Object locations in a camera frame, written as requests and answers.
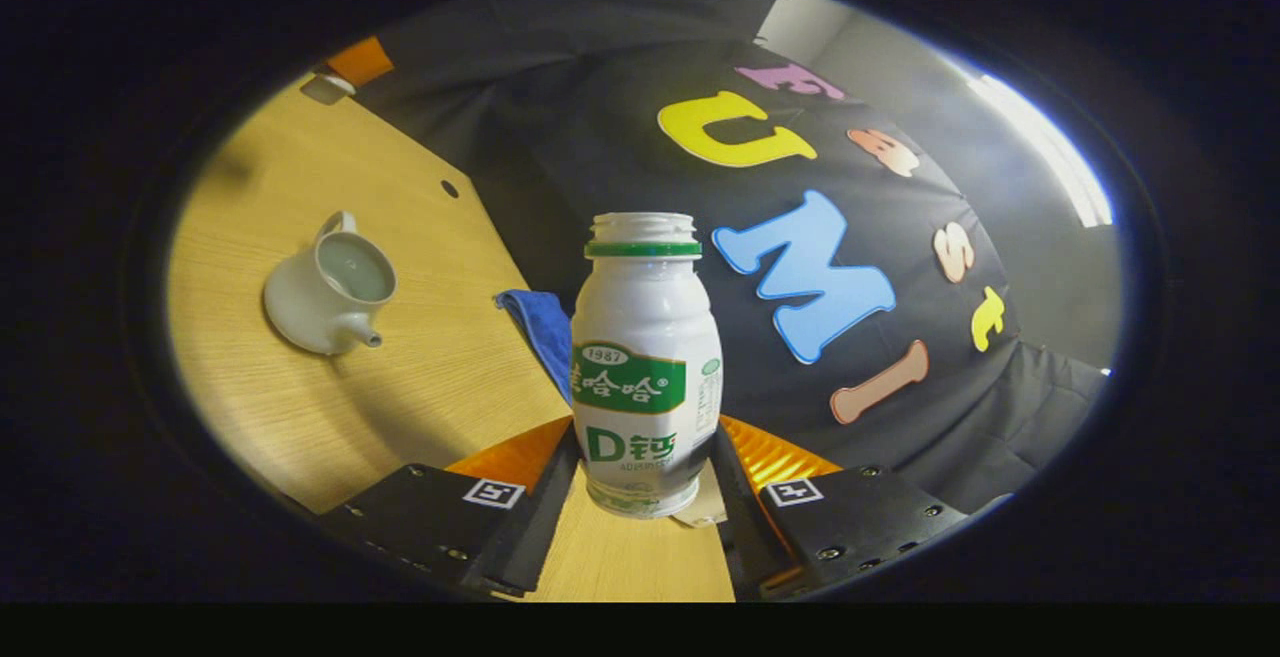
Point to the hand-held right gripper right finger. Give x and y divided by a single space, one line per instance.
745 527

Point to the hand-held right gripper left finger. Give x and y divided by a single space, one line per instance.
540 527

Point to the white water bottle green label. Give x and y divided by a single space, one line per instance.
645 337

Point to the black backdrop cloth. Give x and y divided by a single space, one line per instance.
620 137

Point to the white teacup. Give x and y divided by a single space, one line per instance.
300 312

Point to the blue folded towel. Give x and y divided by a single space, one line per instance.
548 332

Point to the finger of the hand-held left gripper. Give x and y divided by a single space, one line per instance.
360 61

